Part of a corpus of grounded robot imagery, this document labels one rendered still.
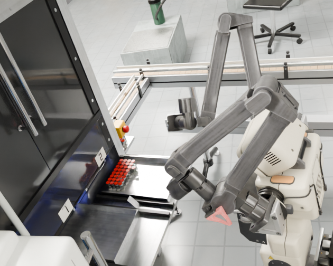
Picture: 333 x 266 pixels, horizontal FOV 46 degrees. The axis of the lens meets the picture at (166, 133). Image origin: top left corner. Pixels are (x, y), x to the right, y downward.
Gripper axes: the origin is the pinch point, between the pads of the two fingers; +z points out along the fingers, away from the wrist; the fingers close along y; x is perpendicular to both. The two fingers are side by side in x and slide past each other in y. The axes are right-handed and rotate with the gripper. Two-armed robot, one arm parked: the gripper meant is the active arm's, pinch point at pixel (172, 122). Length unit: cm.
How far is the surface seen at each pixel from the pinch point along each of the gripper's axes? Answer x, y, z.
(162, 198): 33.4, 6.2, 4.1
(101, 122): -1.7, 24.7, 31.2
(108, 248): 50, 33, 1
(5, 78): -20, 65, -22
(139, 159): 19.2, 6.3, 35.4
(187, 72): -28, -44, 78
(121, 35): -119, -92, 421
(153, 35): -88, -89, 269
